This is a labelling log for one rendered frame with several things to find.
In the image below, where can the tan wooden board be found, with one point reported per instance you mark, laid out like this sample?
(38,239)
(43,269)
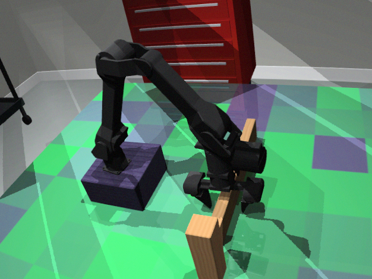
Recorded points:
(227,201)

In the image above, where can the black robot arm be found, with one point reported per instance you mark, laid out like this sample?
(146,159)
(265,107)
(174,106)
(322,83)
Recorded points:
(208,122)

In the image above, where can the wooden post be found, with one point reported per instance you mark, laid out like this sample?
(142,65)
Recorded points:
(205,243)

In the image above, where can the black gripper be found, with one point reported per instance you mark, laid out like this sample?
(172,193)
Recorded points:
(224,181)

